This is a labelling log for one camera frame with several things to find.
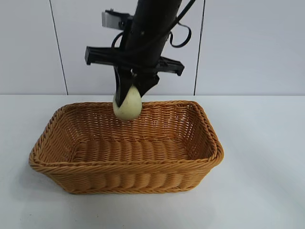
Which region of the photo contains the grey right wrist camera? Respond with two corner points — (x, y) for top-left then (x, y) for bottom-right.
(102, 10), (134, 31)

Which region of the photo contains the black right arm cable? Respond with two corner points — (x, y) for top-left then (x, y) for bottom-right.
(166, 0), (196, 48)

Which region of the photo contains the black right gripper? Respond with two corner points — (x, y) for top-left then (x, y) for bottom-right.
(85, 21), (185, 107)

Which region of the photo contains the woven wicker basket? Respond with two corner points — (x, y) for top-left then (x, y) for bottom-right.
(28, 100), (225, 195)

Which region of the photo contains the pale yellow egg yolk pastry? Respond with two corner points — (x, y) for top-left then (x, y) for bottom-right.
(112, 85), (143, 121)

